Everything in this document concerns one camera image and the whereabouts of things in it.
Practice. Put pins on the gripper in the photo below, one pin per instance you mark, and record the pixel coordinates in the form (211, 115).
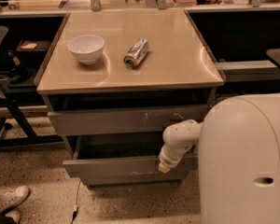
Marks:
(167, 160)

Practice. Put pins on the grey drawer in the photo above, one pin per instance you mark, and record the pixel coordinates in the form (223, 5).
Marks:
(110, 180)
(122, 154)
(123, 120)

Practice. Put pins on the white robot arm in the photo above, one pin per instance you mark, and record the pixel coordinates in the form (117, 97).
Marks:
(238, 159)

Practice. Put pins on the grey bottom drawer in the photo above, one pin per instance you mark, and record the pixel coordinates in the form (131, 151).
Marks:
(110, 180)

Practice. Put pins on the grey drawer cabinet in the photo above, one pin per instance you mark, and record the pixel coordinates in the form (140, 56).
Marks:
(126, 73)

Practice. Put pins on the grey top drawer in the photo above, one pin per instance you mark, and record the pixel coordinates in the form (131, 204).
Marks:
(123, 120)

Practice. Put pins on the silver crushed soda can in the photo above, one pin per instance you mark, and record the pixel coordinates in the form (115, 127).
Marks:
(136, 53)

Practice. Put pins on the white ceramic bowl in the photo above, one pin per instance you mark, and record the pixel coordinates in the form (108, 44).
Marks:
(87, 49)

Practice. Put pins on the black office chair left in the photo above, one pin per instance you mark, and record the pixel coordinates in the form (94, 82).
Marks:
(31, 137)

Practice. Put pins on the white sneaker lower left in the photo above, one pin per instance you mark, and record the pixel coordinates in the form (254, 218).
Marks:
(12, 217)

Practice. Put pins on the white sneaker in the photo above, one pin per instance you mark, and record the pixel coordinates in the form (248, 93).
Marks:
(13, 198)
(12, 217)

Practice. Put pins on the white sneaker upper left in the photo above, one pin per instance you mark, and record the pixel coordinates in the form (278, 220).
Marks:
(13, 198)

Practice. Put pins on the dark box with note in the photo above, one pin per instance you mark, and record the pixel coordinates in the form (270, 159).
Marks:
(28, 49)

